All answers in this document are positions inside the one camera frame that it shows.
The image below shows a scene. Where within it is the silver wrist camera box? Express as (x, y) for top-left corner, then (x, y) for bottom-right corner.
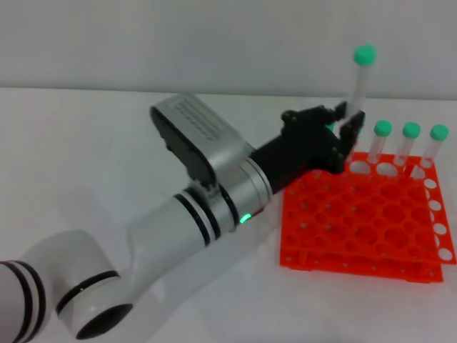
(149, 93), (253, 187)

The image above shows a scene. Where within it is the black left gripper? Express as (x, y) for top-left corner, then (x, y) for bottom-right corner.
(248, 101), (366, 197)

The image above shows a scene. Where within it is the orange test tube rack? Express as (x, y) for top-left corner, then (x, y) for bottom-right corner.
(278, 151), (457, 284)

